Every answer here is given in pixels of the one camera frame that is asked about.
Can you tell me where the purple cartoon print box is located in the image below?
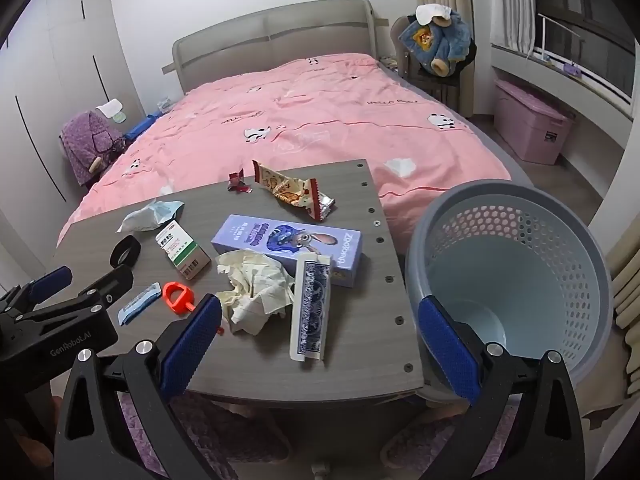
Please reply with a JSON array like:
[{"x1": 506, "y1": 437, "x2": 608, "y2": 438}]
[{"x1": 210, "y1": 214, "x2": 362, "y2": 290}]

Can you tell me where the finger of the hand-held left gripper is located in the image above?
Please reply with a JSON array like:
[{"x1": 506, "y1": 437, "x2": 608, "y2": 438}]
[
  {"x1": 75, "y1": 264, "x2": 135, "y2": 311},
  {"x1": 0, "y1": 266, "x2": 73, "y2": 313}
]

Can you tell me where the black tape roll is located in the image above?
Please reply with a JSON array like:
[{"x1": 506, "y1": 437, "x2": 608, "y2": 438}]
[{"x1": 110, "y1": 235, "x2": 142, "y2": 267}]

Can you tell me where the bed with pink cover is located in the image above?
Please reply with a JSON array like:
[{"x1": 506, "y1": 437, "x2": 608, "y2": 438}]
[{"x1": 57, "y1": 52, "x2": 513, "y2": 246}]

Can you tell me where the small blue sachet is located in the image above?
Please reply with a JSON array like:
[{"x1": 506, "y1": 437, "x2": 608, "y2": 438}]
[{"x1": 118, "y1": 282, "x2": 160, "y2": 327}]

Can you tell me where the dark window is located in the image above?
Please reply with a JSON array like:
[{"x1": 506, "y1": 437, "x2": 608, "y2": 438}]
[{"x1": 530, "y1": 0, "x2": 640, "y2": 106}]

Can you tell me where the blue fleece jacket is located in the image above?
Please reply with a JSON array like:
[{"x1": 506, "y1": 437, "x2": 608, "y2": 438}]
[{"x1": 398, "y1": 9, "x2": 473, "y2": 76}]

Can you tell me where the crumpled white tissue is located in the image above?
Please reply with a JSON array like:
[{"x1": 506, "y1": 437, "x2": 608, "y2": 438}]
[{"x1": 215, "y1": 249, "x2": 297, "y2": 336}]

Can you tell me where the blue patterned card box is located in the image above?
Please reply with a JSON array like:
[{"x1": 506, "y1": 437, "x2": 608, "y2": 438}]
[{"x1": 289, "y1": 254, "x2": 333, "y2": 363}]

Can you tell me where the white wardrobe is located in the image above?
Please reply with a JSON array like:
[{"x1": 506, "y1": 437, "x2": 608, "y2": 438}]
[{"x1": 0, "y1": 0, "x2": 146, "y2": 241}]

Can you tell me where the pink plastic storage box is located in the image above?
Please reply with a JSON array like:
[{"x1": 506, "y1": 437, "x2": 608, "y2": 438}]
[{"x1": 492, "y1": 77, "x2": 576, "y2": 165}]

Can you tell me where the grey chair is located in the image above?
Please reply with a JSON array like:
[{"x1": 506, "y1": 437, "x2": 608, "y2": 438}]
[{"x1": 390, "y1": 15, "x2": 478, "y2": 116}]

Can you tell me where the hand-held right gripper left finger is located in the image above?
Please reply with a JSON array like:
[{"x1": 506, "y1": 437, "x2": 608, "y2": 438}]
[{"x1": 52, "y1": 294, "x2": 223, "y2": 480}]

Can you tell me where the purple patterned garment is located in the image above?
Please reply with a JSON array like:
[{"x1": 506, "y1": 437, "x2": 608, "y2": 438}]
[{"x1": 60, "y1": 111, "x2": 130, "y2": 188}]

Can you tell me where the white bay window ledge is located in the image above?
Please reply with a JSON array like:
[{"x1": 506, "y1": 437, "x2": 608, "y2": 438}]
[{"x1": 490, "y1": 42, "x2": 640, "y2": 126}]

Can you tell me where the red beige snack wrapper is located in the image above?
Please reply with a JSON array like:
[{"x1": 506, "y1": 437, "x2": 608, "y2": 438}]
[{"x1": 251, "y1": 159, "x2": 337, "y2": 223}]

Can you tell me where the crumpled white wrapper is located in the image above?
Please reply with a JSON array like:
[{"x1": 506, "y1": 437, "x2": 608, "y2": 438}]
[{"x1": 116, "y1": 199, "x2": 185, "y2": 234}]

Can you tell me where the blue flat object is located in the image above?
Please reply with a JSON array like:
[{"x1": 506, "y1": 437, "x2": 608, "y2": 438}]
[{"x1": 124, "y1": 116, "x2": 163, "y2": 140}]

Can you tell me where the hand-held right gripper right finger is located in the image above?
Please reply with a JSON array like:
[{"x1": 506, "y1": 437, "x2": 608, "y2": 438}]
[{"x1": 419, "y1": 296, "x2": 601, "y2": 480}]

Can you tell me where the blue-grey perforated plastic basket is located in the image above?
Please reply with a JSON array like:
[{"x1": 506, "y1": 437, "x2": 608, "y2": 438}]
[{"x1": 404, "y1": 179, "x2": 613, "y2": 401}]

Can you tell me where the grey upholstered bed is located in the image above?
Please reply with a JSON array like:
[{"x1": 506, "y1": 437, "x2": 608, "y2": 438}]
[{"x1": 161, "y1": 0, "x2": 533, "y2": 186}]

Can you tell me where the white green medicine box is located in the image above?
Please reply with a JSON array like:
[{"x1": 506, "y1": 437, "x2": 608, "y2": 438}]
[{"x1": 155, "y1": 220, "x2": 212, "y2": 281}]

